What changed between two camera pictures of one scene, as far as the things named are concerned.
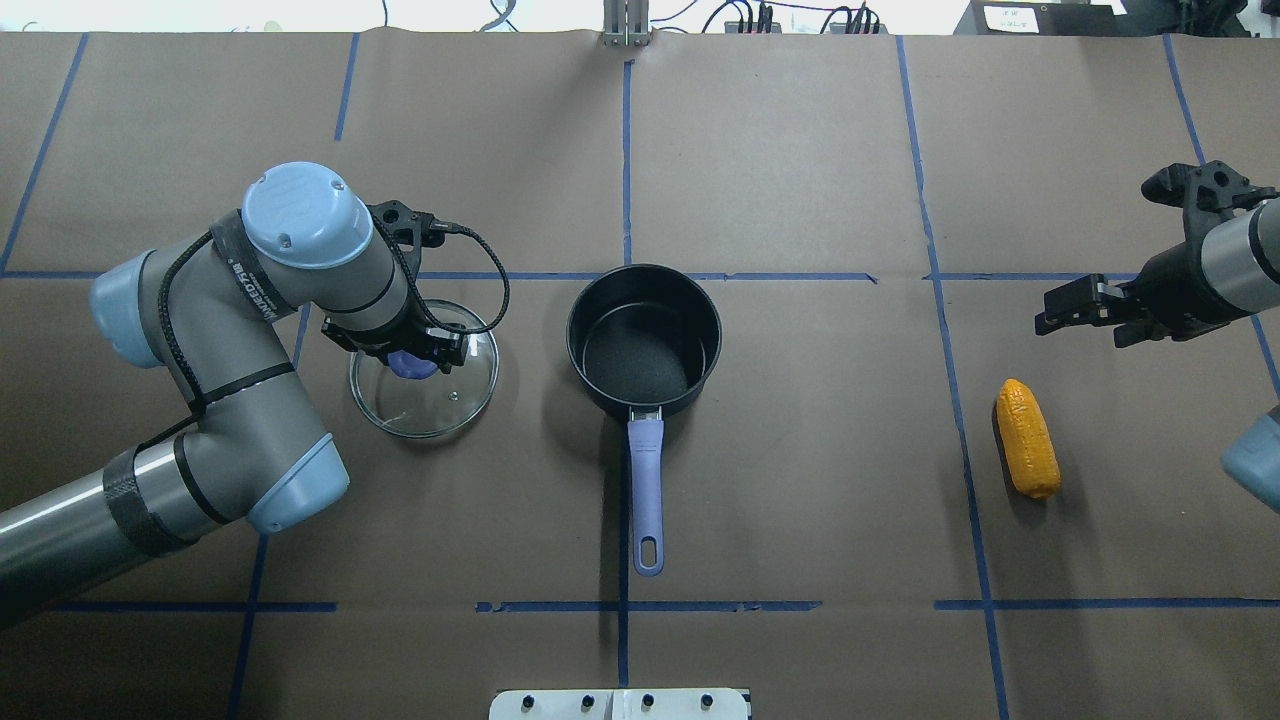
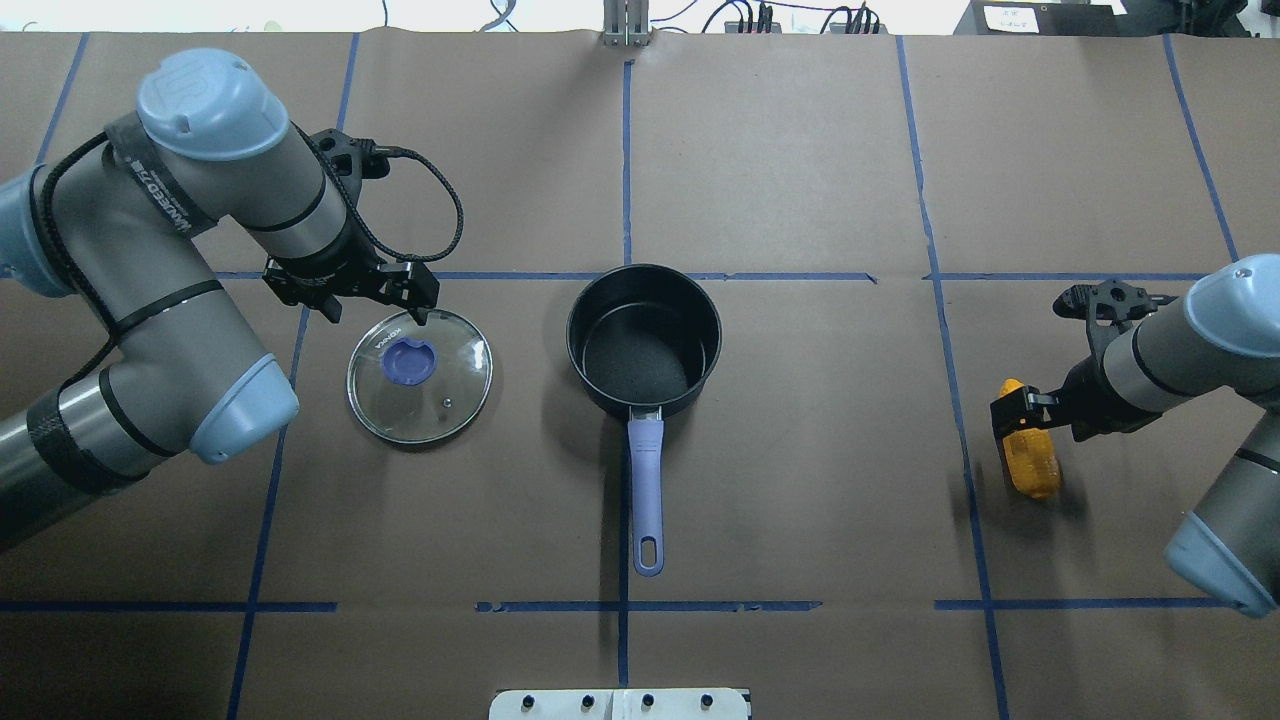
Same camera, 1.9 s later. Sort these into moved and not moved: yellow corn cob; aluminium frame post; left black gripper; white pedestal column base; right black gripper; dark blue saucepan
Moved: right black gripper; left black gripper
Not moved: white pedestal column base; yellow corn cob; aluminium frame post; dark blue saucepan
